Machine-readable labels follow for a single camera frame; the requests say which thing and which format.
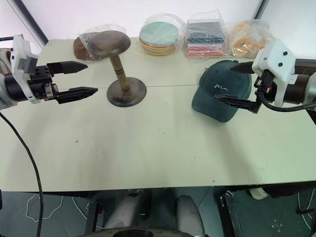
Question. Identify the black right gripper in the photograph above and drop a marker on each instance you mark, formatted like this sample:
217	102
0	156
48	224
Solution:
266	85

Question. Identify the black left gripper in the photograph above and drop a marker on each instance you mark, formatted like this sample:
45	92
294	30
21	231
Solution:
40	85

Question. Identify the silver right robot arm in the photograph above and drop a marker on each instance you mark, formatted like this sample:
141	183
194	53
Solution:
304	86

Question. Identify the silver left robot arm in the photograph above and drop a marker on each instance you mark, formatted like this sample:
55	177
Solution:
13	87

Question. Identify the bagged brown item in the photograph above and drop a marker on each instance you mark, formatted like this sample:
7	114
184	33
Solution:
80	50

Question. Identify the brown wooden hat stand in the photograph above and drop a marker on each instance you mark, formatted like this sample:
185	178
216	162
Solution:
108	43

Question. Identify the dark green baseball cap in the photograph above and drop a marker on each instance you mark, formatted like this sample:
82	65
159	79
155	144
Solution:
219	81

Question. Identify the bagged stack of folded cloths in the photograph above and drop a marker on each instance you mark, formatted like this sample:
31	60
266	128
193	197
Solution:
206	32

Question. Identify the bagged stack of coloured plates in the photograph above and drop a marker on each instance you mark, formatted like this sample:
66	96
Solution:
158	34

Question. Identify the white object under table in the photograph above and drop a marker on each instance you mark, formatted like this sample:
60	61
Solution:
259	193

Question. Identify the grey right robot leg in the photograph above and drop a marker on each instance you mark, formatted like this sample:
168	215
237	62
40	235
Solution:
188	214

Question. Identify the dark rounded robot torso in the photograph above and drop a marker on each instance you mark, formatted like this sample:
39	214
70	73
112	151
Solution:
138	232

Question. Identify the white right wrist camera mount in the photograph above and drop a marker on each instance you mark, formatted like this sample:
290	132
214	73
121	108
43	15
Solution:
279	61

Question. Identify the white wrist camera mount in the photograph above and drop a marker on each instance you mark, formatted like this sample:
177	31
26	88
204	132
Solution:
279	61
21	56

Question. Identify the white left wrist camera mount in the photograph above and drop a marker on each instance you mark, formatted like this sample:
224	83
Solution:
21	56

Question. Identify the dark window frame bar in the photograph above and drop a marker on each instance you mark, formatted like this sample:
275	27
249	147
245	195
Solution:
32	21
260	8

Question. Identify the black table leg frame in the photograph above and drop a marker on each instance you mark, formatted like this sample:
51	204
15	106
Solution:
92	217
230	214

